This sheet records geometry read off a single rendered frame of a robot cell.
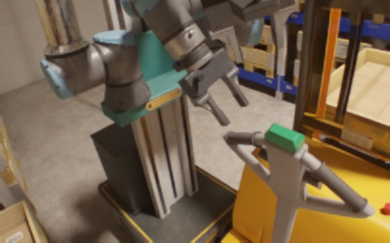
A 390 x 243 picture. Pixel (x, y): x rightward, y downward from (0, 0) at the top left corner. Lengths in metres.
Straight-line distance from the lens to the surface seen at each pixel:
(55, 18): 0.87
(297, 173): 0.64
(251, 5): 0.31
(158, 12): 0.59
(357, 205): 0.63
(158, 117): 1.44
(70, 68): 0.89
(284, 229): 0.91
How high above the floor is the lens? 1.76
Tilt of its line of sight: 31 degrees down
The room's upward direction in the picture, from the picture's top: 6 degrees counter-clockwise
